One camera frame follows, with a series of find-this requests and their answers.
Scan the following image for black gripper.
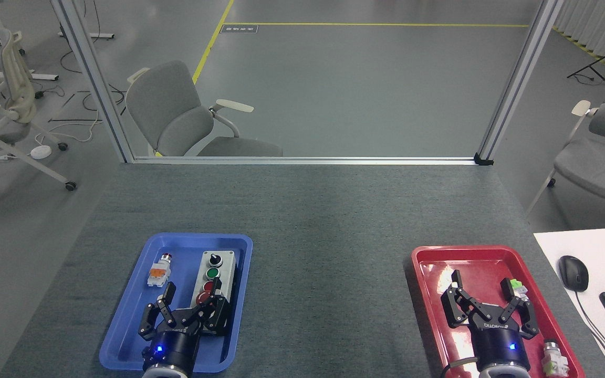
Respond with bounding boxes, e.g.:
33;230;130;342
139;278;232;374
441;270;541;370

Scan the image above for grey control box with buttons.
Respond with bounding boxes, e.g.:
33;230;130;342
191;250;241;316

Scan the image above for red plastic tray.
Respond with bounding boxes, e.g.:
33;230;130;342
411;245;587;378

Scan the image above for blue plastic tray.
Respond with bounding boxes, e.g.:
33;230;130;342
99;233;254;373

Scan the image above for black computer mouse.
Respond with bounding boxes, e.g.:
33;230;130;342
558;255;590;293

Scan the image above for silver aluminium crossbar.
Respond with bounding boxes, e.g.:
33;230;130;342
124;156;479;165

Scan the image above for grey office chair, white armrests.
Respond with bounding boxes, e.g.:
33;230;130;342
126;59;284;158

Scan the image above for white mesh office chair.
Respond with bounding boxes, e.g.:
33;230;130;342
0;29;78;218

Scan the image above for white desk foot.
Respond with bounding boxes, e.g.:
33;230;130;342
58;31;115;40
0;70;59;81

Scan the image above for white slatted panel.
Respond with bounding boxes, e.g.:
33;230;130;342
552;0;605;71

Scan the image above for green push button switch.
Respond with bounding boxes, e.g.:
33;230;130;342
510;278;530;304

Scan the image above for red push button switch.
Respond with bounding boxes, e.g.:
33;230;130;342
147;253;173;288

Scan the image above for black mouse cable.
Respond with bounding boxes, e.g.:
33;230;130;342
576;291;605;378

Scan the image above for grey chair with white frame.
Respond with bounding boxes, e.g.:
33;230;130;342
525;71;605;226

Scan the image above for silver aluminium post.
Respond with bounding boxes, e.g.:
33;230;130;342
477;0;565;161
50;0;136;164

